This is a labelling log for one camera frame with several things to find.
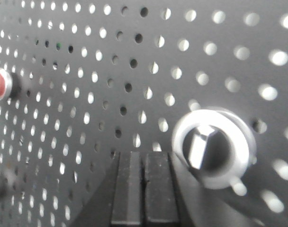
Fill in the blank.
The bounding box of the red push button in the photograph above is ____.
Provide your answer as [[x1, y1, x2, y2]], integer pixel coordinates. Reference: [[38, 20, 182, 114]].
[[0, 68, 21, 101]]

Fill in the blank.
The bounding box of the black perforated pegboard panel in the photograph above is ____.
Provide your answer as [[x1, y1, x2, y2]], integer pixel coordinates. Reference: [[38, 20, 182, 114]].
[[0, 0, 288, 227]]

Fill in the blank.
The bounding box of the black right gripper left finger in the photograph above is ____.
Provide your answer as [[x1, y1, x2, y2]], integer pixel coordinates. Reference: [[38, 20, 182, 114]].
[[70, 152, 143, 227]]

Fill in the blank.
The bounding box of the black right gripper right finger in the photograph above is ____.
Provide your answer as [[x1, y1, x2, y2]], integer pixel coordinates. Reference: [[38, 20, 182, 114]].
[[143, 152, 259, 227]]

